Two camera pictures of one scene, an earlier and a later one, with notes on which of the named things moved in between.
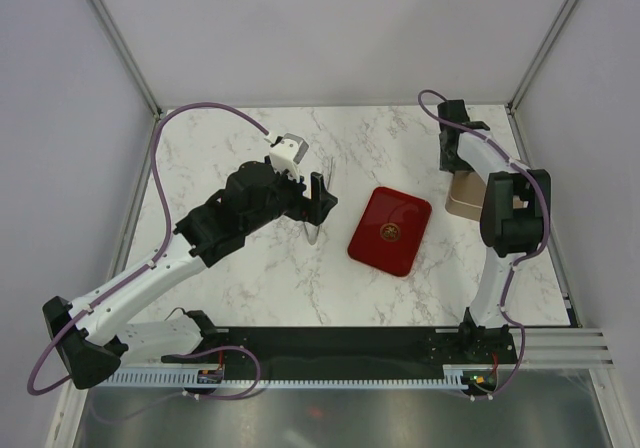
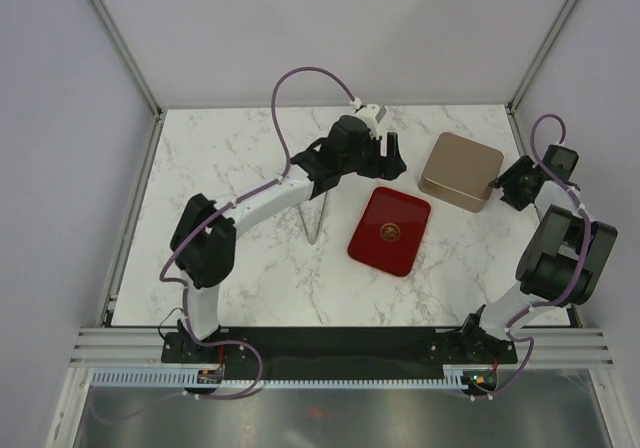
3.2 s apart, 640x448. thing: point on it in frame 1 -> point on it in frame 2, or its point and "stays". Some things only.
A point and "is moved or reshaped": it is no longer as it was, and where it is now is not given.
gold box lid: x=468 y=187 is moved or reshaped
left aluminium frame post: x=105 y=16 stays
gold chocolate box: x=467 y=196 -> x=454 y=196
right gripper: x=447 y=164 -> x=506 y=181
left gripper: x=314 y=210 -> x=384 y=168
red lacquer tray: x=390 y=231 stays
